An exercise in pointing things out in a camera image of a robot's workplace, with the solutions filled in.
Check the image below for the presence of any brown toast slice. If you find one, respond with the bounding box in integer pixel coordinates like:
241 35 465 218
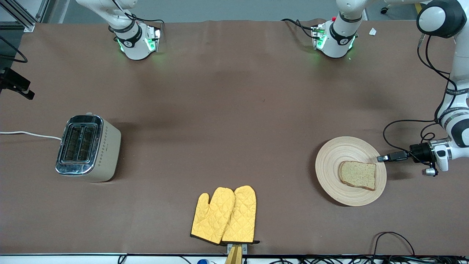
337 160 377 191

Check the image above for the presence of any round wooden plate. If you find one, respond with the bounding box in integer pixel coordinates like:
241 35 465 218
315 136 388 207

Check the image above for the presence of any cream and chrome toaster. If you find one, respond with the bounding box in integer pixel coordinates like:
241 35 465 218
55 114 122 183

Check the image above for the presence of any brown table cover mat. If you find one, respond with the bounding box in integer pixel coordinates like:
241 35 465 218
0 19 469 256

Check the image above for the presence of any yellow quilted oven mitt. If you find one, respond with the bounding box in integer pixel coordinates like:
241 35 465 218
190 187 236 245
221 185 260 245

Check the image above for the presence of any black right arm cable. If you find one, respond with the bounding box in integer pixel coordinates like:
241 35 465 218
0 34 29 64

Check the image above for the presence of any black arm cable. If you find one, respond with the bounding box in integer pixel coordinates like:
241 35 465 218
0 34 29 64
383 33 463 164

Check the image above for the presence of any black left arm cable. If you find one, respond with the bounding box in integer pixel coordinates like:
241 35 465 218
383 33 463 164

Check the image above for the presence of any white toaster power cord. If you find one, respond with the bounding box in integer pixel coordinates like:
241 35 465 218
0 131 62 141

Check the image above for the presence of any aluminium frame profile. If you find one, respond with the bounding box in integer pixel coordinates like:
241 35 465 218
0 0 50 33

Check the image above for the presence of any black looped cable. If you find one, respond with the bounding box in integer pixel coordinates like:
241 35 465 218
373 231 416 256

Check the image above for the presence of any black cable bundle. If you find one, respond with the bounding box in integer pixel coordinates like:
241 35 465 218
269 255 469 264

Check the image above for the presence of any black right base cable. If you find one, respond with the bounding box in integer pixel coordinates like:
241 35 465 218
125 9 166 28

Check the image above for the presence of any black base cable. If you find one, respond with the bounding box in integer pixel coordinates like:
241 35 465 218
125 9 166 28
281 18 317 39

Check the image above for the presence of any black left base cable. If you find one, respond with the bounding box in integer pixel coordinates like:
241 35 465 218
281 18 317 39

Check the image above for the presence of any wooden clamp with metal bracket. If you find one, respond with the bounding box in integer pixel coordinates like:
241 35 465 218
224 243 248 264

